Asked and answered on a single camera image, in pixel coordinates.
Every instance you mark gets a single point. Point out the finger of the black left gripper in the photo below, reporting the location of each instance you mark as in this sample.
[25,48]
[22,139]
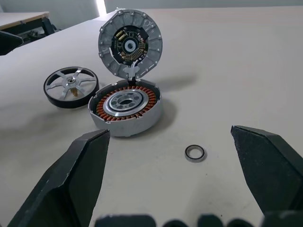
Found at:
[9,43]

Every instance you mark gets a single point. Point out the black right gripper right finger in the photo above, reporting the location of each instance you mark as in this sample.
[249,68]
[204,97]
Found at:
[267,170]

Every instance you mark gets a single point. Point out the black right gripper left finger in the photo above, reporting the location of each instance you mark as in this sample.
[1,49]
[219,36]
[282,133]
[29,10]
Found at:
[66,184]

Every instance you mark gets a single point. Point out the grey motor stator housing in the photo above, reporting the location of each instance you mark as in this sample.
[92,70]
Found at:
[142,123]

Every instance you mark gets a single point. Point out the wooden background desk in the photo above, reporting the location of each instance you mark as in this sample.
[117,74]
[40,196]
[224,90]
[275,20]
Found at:
[21,19]

